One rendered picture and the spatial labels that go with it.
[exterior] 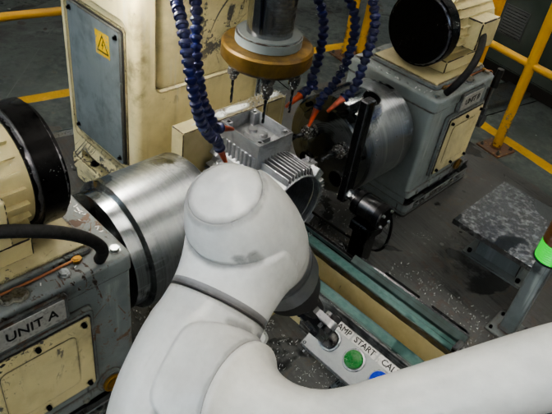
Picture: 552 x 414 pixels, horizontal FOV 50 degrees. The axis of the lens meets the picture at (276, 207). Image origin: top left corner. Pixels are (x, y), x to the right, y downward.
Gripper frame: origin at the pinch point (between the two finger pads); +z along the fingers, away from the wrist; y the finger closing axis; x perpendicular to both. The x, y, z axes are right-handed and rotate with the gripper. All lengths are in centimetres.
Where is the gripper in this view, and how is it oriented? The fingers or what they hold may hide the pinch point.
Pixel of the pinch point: (319, 325)
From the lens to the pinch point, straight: 89.5
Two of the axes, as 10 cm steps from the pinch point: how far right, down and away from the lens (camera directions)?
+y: -7.0, -5.2, 5.0
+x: -6.6, 7.3, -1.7
